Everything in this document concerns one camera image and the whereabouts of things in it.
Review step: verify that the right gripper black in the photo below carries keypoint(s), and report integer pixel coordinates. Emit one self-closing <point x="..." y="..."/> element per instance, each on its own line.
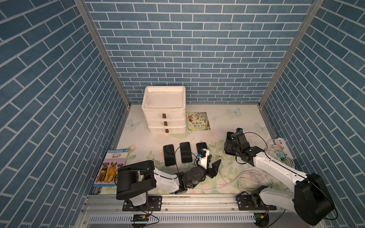
<point x="227" y="144"/>

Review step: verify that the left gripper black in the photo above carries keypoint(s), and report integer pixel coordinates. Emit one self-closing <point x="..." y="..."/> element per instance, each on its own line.
<point x="212" y="172"/>

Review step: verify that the phone light case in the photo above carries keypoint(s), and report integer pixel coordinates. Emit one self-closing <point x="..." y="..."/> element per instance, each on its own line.
<point x="228" y="146"/>
<point x="186" y="153"/>

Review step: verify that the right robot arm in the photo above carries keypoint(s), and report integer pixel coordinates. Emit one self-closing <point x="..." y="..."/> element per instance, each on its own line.
<point x="307" y="196"/>

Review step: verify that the colourful children's picture book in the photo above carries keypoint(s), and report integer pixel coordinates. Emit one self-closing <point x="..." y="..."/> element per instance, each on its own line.
<point x="197" y="121"/>

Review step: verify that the white power strip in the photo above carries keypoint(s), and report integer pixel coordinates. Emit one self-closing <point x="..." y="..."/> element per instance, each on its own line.
<point x="285" y="148"/>

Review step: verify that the white three-drawer storage box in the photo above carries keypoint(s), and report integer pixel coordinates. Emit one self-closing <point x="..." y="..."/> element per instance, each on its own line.
<point x="164" y="109"/>

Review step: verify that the small black controller board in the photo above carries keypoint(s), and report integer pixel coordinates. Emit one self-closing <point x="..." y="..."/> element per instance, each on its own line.
<point x="140" y="218"/>

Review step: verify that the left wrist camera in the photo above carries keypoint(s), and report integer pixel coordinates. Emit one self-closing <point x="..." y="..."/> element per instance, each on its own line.
<point x="204" y="161"/>

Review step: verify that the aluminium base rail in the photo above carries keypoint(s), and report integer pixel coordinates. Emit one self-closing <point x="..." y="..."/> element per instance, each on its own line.
<point x="183" y="203"/>

